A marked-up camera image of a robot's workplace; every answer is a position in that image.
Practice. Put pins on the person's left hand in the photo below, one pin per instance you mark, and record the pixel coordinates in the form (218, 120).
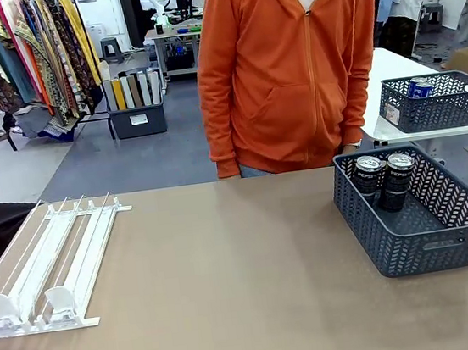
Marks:
(352, 147)

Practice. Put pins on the black Pepsi can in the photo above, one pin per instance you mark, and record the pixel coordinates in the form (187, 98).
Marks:
(395, 185)
(367, 178)

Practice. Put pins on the grey plastic woven basket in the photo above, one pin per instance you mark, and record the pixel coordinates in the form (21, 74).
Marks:
(419, 254)
(444, 111)

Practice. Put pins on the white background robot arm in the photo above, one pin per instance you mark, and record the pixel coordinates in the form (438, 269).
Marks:
(158, 5)

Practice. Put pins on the white can dispenser rack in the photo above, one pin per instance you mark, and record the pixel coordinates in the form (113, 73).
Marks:
(87, 322)

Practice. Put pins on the white dispenser pusher paddle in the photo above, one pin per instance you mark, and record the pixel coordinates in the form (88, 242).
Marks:
(3, 310)
(62, 303)

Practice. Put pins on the white side table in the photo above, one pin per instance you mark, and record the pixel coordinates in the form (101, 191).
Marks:
(387, 66)

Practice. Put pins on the person in orange hoodie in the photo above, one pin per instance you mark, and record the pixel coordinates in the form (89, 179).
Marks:
(281, 71)

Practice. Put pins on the small grey stool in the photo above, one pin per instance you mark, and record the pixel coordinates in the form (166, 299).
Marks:
(430, 10)

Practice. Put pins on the white rolled board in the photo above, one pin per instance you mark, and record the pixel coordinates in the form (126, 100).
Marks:
(127, 92)
(155, 86)

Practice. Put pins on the background metal workbench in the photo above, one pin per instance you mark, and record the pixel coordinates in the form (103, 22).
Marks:
(174, 32)

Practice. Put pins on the grey plastic storage bin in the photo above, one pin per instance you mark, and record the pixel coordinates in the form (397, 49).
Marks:
(138, 124)

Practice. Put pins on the light grey rolled board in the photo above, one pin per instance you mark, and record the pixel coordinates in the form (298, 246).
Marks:
(144, 88)

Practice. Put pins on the brown rolled board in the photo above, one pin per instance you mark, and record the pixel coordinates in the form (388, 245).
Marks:
(135, 91)

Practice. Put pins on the yellow rolled board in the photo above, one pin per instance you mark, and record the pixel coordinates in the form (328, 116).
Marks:
(119, 95)

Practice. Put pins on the grey plastic step stool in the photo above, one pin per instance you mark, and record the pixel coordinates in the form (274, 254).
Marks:
(111, 42)

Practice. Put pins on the white floor appliance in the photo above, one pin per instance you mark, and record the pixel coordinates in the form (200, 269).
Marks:
(97, 34)

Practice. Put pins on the yellow hanging garment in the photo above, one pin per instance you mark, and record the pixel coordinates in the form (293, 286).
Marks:
(83, 40)

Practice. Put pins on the grey folded fabric pile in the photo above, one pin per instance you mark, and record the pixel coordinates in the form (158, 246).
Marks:
(35, 122)

